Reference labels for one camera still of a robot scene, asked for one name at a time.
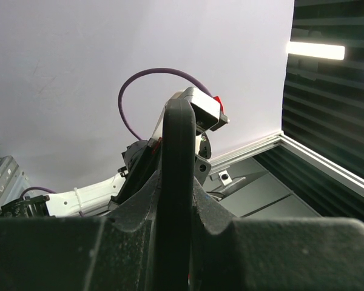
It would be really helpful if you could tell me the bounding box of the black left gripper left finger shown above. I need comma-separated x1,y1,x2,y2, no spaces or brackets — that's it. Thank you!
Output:
0,173,162,290

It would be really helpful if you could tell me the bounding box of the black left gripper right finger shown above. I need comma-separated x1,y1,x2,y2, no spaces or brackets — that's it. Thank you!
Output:
189,182,364,290

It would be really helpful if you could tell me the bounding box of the black phone case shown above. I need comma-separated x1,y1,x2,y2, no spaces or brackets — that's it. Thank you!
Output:
153,99,195,290

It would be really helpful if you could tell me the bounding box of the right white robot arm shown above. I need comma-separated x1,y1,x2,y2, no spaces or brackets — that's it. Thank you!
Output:
0,173,364,290

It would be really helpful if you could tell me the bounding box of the ceiling strip light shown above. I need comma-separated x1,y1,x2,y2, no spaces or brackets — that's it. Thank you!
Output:
286,41,345,61

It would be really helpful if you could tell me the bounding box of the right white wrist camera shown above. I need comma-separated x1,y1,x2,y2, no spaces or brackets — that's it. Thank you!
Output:
153,86,231,146

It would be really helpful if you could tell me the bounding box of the aluminium frame rail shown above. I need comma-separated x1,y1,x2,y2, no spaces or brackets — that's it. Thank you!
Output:
0,130,364,198

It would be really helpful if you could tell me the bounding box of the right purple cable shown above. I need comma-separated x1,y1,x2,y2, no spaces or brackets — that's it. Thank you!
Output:
19,67,215,216

